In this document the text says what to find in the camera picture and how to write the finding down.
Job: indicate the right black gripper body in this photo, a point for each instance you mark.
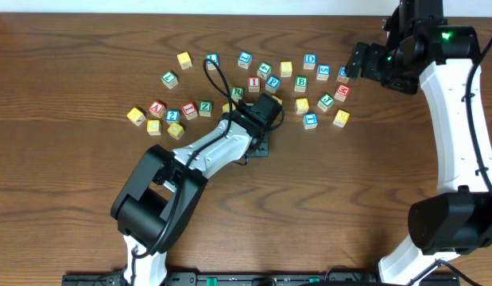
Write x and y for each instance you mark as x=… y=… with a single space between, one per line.
x=359 y=58

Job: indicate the green R block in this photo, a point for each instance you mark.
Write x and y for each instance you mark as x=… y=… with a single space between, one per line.
x=237 y=93

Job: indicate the blue P block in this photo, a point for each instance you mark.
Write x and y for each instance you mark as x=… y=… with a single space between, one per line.
x=272 y=84

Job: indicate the red 1 block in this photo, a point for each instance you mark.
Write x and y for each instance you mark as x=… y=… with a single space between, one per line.
x=190 y=111

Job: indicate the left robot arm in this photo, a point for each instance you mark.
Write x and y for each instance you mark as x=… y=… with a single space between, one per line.
x=157 y=201

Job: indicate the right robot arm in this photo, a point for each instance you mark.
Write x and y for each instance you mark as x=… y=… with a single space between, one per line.
x=424 y=53

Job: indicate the yellow S block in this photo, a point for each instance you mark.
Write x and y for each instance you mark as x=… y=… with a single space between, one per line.
x=277 y=99

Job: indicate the blue D block far right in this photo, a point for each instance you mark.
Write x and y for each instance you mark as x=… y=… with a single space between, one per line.
x=342 y=76

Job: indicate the blue d block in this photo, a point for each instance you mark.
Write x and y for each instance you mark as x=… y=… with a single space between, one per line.
x=310 y=61
x=342 y=76

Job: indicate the blue T block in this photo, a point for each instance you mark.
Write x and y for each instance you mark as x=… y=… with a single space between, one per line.
x=310 y=121

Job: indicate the yellow block right centre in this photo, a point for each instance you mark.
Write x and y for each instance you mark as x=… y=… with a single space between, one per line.
x=301 y=106

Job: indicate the red I block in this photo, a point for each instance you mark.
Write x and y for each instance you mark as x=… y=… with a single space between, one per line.
x=254 y=84

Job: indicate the red M block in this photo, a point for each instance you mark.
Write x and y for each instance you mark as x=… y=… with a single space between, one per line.
x=342 y=92

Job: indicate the green Z block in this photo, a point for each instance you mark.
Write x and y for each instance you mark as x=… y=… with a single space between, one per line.
x=205 y=108

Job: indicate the yellow M block far right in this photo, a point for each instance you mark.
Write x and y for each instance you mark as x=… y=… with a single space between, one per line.
x=341 y=118

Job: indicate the blue 5 block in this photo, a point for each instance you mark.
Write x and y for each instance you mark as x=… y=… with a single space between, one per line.
x=323 y=72

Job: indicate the green B block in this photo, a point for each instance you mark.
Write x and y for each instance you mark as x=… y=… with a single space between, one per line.
x=301 y=84

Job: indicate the green 4 block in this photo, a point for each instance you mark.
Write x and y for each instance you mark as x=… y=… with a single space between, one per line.
x=264 y=70

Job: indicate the green J block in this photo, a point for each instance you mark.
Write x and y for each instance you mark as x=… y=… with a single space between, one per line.
x=325 y=102

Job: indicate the yellow block top centre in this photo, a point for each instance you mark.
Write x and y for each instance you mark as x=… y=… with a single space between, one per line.
x=286 y=69

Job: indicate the yellow block bottom left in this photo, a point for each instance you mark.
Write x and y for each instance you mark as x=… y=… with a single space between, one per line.
x=176 y=130

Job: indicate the blue tilted L block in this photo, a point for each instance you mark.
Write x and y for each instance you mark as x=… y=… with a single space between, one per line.
x=245 y=60

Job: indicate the blue 2 block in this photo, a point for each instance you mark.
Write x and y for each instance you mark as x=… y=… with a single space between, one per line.
x=172 y=116

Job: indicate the yellow C block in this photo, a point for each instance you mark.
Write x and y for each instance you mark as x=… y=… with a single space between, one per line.
x=154 y=127

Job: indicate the red A block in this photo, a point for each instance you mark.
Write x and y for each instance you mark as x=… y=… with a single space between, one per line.
x=157 y=109

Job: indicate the green L block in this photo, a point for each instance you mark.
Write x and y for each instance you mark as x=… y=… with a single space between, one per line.
x=169 y=79

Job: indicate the plain yellow block top left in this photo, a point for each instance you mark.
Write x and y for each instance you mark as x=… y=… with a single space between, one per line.
x=184 y=60

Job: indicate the yellow block far left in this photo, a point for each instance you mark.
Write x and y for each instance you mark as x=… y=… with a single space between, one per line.
x=136 y=116

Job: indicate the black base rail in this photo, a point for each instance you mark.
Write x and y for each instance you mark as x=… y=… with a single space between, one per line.
x=335 y=277

